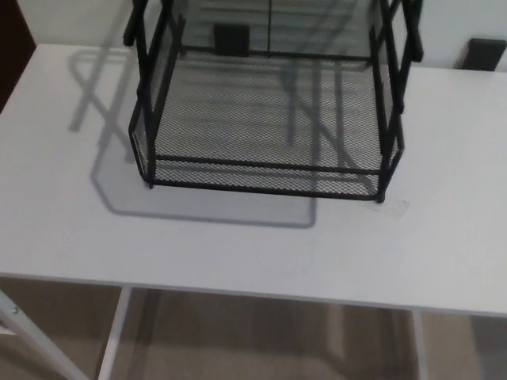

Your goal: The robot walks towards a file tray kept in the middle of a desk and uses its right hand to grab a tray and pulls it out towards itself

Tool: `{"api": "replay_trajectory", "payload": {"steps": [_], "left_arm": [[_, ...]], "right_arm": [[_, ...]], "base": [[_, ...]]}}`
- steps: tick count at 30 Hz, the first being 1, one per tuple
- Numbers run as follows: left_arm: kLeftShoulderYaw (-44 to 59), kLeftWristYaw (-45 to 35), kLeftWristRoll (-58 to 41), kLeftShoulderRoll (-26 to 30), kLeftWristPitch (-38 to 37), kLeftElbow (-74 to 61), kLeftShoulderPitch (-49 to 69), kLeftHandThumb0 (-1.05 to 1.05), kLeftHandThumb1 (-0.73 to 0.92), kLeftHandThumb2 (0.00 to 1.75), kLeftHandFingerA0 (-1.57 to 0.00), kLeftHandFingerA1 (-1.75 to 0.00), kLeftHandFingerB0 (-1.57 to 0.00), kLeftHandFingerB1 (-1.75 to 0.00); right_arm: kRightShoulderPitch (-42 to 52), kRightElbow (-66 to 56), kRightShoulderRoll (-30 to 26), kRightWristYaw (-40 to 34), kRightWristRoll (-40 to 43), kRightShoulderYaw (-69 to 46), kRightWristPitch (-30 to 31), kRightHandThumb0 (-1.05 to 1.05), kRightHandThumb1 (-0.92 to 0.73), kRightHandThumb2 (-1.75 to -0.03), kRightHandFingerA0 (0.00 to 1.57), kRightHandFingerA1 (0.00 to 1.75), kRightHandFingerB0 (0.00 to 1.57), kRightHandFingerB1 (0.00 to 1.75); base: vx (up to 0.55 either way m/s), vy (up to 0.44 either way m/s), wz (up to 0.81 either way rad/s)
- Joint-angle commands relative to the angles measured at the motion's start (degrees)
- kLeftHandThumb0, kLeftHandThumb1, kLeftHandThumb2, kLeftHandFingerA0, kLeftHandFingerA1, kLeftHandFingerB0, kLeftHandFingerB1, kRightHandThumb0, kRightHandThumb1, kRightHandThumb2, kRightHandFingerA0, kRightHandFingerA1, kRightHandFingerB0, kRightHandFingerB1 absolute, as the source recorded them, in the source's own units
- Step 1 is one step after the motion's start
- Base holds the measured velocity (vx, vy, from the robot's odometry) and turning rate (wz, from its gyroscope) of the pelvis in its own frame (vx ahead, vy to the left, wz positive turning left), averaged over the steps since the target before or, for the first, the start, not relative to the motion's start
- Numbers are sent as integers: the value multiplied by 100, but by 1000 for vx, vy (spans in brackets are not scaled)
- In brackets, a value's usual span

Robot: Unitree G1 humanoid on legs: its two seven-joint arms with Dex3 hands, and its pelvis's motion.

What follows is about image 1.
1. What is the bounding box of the clear tape strip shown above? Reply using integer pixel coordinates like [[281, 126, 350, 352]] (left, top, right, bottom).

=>
[[361, 197, 411, 220]]

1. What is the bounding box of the white cabinet with doors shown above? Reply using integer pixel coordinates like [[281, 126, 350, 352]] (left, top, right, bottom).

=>
[[23, 0, 507, 74]]

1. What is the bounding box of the dark brown wooden panel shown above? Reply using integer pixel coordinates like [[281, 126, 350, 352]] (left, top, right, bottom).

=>
[[0, 0, 38, 112]]

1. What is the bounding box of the white metal-frame desk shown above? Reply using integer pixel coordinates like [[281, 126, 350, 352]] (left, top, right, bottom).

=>
[[0, 42, 507, 380]]

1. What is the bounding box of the black recessed cabinet handle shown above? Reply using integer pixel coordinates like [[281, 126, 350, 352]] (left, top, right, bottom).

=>
[[455, 37, 505, 73], [213, 24, 250, 57]]

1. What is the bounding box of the black metal tray rack frame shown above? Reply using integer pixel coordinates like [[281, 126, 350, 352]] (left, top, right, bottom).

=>
[[122, 0, 425, 204]]

